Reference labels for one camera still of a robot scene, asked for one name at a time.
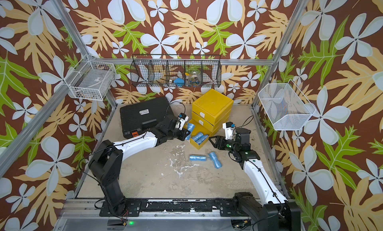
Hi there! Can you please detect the yellow bottom drawer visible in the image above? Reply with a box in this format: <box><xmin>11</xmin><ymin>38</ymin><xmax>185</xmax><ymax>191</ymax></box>
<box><xmin>189</xmin><ymin>120</ymin><xmax>214</xmax><ymax>150</ymax></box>

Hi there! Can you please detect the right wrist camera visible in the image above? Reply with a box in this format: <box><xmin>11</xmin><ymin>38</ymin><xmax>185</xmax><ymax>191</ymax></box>
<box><xmin>222</xmin><ymin>122</ymin><xmax>235</xmax><ymax>140</ymax></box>

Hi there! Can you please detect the black wire basket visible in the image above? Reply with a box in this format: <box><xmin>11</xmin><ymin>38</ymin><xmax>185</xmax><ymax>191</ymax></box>
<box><xmin>129</xmin><ymin>54</ymin><xmax>222</xmax><ymax>88</ymax></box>

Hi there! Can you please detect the white mesh basket right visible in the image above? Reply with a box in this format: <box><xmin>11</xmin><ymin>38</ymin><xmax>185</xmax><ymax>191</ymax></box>
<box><xmin>258</xmin><ymin>80</ymin><xmax>316</xmax><ymax>131</ymax></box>

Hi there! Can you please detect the yellow plastic drawer cabinet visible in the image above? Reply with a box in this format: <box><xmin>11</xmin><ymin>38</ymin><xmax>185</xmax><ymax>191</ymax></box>
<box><xmin>192</xmin><ymin>89</ymin><xmax>234</xmax><ymax>134</ymax></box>

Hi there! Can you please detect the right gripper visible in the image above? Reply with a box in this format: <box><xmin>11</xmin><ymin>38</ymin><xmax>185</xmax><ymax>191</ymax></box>
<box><xmin>209</xmin><ymin>136</ymin><xmax>240</xmax><ymax>155</ymax></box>

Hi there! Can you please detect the blue trash bag roll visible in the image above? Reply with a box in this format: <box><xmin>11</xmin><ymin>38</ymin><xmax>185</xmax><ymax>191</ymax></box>
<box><xmin>209</xmin><ymin>152</ymin><xmax>222</xmax><ymax>169</ymax></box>
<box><xmin>185</xmin><ymin>122</ymin><xmax>195</xmax><ymax>141</ymax></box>
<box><xmin>192</xmin><ymin>132</ymin><xmax>204</xmax><ymax>142</ymax></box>
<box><xmin>189</xmin><ymin>155</ymin><xmax>207</xmax><ymax>161</ymax></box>
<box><xmin>196</xmin><ymin>134</ymin><xmax>209</xmax><ymax>145</ymax></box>

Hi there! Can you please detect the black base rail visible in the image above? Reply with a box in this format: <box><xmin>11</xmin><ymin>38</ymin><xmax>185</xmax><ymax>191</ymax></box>
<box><xmin>118</xmin><ymin>198</ymin><xmax>246</xmax><ymax>218</ymax></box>

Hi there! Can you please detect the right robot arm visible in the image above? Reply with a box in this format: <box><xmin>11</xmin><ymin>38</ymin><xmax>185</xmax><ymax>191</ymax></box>
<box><xmin>209</xmin><ymin>126</ymin><xmax>301</xmax><ymax>231</ymax></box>

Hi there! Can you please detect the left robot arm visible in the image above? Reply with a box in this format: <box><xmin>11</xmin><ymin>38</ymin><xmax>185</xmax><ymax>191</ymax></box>
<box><xmin>88</xmin><ymin>113</ymin><xmax>191</xmax><ymax>218</ymax></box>

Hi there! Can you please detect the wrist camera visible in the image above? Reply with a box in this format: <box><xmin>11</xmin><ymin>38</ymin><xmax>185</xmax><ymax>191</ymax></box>
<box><xmin>169</xmin><ymin>113</ymin><xmax>189</xmax><ymax>130</ymax></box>
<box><xmin>222</xmin><ymin>122</ymin><xmax>235</xmax><ymax>140</ymax></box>

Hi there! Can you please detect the white wire basket left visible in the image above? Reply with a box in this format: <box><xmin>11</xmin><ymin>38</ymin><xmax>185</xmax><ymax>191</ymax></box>
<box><xmin>66</xmin><ymin>55</ymin><xmax>116</xmax><ymax>101</ymax></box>

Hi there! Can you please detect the black plastic tool case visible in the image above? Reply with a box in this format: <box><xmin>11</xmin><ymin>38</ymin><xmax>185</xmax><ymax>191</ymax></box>
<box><xmin>120</xmin><ymin>97</ymin><xmax>174</xmax><ymax>139</ymax></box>

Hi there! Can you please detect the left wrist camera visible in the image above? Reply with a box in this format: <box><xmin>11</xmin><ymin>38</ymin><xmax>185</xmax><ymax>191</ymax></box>
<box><xmin>169</xmin><ymin>113</ymin><xmax>189</xmax><ymax>130</ymax></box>

